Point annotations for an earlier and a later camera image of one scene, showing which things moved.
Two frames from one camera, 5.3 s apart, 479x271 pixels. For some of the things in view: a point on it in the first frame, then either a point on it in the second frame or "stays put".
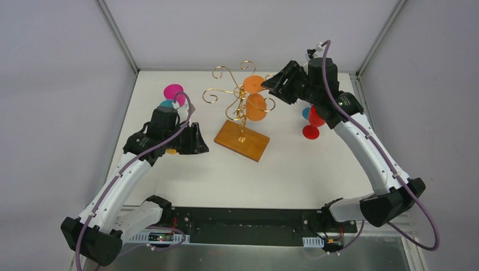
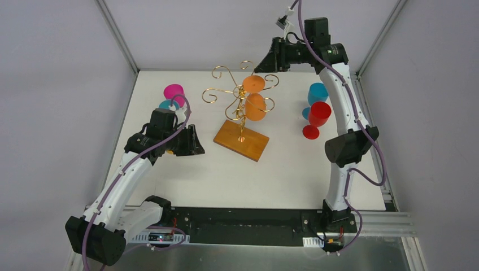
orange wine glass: x=256 y=103 stays put
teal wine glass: x=166 y=103 stays put
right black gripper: x=293 y=82 -> x=278 y=54
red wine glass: x=312 y=131 stays put
